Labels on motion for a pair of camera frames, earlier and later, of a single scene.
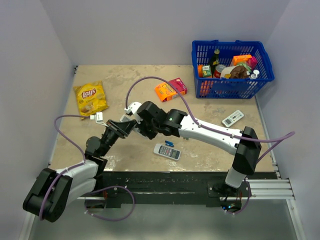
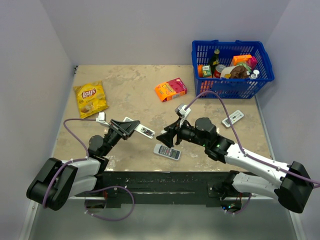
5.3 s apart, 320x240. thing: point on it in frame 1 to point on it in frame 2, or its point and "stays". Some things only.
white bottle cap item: x=255 y=75 stays
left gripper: x=122 y=129 stays
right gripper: x=151 y=135 to x=167 y=138
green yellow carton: x=206 y=70 stays
